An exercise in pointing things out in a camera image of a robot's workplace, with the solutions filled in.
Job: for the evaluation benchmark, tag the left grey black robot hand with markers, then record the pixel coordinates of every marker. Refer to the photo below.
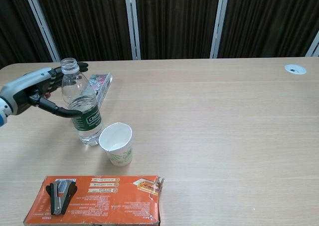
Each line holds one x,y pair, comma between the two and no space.
25,86

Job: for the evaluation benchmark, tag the transparent plastic water bottle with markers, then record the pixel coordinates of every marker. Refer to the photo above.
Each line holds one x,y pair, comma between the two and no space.
84,121

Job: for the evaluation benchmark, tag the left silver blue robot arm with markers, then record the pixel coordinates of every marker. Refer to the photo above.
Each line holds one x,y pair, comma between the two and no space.
2,114

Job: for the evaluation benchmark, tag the white paper cup green print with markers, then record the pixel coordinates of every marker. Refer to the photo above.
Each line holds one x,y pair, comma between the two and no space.
119,156

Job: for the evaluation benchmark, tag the dark curtain panel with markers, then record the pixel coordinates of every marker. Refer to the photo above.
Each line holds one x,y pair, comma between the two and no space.
174,24
87,24
269,19
15,24

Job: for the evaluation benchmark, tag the floral print carton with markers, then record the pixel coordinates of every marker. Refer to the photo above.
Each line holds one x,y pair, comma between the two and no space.
103,82

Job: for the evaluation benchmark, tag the black staple remover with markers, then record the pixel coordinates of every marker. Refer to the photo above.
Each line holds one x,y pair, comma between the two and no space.
58,201

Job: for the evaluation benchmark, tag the orange cardboard box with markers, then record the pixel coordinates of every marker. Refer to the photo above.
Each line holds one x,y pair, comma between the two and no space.
112,198

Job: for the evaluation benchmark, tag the white partition post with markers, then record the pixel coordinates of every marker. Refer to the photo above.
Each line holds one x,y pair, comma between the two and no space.
133,24
315,46
219,24
40,19

